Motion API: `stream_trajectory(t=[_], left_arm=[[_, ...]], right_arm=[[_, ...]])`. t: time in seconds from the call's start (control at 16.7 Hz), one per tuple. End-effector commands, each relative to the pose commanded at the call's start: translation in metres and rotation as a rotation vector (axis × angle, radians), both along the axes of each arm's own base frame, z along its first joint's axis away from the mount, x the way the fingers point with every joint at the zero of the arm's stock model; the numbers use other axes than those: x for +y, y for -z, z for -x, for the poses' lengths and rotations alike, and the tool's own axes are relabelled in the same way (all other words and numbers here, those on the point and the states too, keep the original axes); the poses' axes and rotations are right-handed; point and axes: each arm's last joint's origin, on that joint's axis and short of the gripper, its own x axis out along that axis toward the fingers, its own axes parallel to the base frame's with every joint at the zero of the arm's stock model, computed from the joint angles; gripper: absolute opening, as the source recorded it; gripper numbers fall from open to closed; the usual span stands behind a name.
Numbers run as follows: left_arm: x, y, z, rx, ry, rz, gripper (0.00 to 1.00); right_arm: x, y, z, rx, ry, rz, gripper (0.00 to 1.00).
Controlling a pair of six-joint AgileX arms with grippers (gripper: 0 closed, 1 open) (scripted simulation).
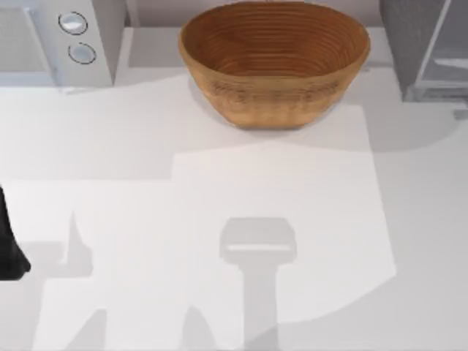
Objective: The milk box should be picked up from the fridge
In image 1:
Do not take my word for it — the brown woven basket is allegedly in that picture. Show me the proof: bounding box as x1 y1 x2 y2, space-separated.
178 1 371 130

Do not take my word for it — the pale microwave oven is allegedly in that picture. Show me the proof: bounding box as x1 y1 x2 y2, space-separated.
0 0 129 88

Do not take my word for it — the white microwave knob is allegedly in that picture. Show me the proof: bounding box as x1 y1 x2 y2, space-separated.
67 41 98 65
58 11 89 36

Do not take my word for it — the grey cabinet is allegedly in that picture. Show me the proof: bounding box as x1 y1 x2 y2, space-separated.
378 0 468 103

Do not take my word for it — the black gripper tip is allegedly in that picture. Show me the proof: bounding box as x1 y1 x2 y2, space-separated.
0 186 31 282

